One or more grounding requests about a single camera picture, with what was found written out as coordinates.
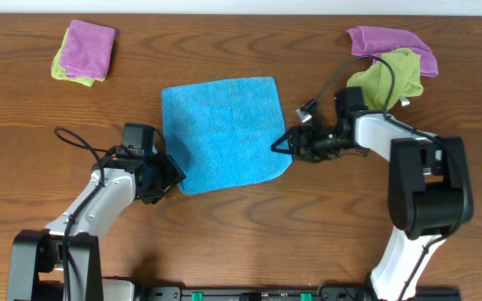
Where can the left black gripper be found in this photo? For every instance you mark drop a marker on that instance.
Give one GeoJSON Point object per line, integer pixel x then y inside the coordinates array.
{"type": "Point", "coordinates": [167, 175]}

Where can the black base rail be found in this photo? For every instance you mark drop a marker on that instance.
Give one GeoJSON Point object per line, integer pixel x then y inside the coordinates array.
{"type": "Point", "coordinates": [332, 293]}

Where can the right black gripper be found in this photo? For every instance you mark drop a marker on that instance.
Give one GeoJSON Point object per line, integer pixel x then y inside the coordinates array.
{"type": "Point", "coordinates": [298, 142]}

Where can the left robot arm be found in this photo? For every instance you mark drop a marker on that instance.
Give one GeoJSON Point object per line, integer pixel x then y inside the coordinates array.
{"type": "Point", "coordinates": [62, 261]}

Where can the folded green cloth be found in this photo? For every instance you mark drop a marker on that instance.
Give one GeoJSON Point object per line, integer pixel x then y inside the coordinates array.
{"type": "Point", "coordinates": [59, 72]}

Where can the blue microfiber cloth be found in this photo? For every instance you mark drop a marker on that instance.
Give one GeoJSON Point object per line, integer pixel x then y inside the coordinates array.
{"type": "Point", "coordinates": [220, 133]}

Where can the crumpled purple cloth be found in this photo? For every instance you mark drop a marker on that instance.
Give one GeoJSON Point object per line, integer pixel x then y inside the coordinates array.
{"type": "Point", "coordinates": [368, 40]}

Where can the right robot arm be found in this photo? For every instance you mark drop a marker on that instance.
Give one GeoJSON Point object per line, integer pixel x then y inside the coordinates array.
{"type": "Point", "coordinates": [428, 193]}

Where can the folded purple cloth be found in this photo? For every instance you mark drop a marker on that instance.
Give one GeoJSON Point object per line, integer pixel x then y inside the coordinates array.
{"type": "Point", "coordinates": [87, 50]}

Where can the green cloth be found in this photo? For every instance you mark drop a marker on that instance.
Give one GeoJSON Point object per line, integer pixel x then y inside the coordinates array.
{"type": "Point", "coordinates": [59, 72]}
{"type": "Point", "coordinates": [376, 81]}

